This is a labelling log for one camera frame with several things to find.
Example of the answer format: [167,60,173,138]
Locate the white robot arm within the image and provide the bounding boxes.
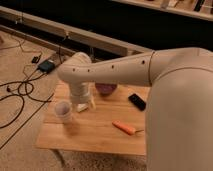
[58,48,213,171]

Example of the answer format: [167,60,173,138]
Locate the clear plastic cup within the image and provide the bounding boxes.
[54,101,72,124]

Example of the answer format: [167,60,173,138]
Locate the black power adapter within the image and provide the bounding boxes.
[38,60,55,73]

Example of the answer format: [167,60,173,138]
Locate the metal table leg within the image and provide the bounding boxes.
[51,149,66,167]

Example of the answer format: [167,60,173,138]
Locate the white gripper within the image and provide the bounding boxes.
[69,83,96,110]

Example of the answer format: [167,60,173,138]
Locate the black phone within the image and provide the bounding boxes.
[128,94,146,111]

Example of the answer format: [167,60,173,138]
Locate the small black plug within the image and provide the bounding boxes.
[31,56,40,64]

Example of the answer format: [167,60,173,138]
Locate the wooden table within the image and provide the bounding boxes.
[36,82,149,155]

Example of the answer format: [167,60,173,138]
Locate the black floor cable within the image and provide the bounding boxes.
[0,63,56,151]

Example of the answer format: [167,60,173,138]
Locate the dark red ceramic bowl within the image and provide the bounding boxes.
[95,83,117,95]

